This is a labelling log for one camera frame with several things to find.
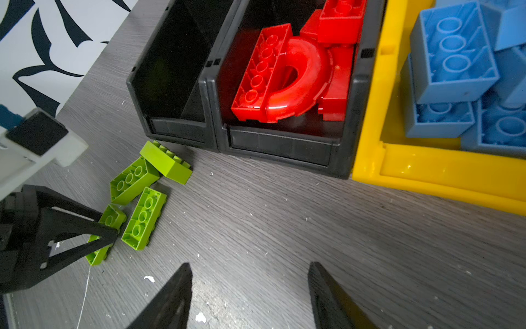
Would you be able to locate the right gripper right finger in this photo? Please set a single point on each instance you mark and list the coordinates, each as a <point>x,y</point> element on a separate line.
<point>332,307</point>

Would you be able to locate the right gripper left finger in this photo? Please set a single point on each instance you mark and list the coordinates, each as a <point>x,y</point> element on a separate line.
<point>171,306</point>

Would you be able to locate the right black bin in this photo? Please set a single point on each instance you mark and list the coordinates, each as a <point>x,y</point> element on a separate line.
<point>306,142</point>

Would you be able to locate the red brick front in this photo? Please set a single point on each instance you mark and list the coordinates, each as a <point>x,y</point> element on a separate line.
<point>333,104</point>

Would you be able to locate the yellow bin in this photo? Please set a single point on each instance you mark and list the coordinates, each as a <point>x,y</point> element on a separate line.
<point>434,166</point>

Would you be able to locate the red small square brick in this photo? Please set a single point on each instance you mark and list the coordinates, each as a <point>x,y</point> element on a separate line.
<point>341,22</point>

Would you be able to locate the left black bin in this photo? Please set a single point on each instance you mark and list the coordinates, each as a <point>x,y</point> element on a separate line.
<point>164,82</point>

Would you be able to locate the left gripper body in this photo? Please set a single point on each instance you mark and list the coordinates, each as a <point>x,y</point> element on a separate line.
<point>13,243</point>

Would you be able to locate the red long brick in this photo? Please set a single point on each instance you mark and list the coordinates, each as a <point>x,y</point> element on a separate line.
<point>261,77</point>

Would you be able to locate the black bin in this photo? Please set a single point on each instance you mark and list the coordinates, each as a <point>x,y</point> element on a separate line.
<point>164,82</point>
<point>306,142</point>

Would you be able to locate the green brick top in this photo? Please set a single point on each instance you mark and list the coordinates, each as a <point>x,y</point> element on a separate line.
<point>166,162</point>

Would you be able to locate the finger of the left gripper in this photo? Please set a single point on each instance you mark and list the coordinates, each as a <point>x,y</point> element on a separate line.
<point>42,265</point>
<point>42,203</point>

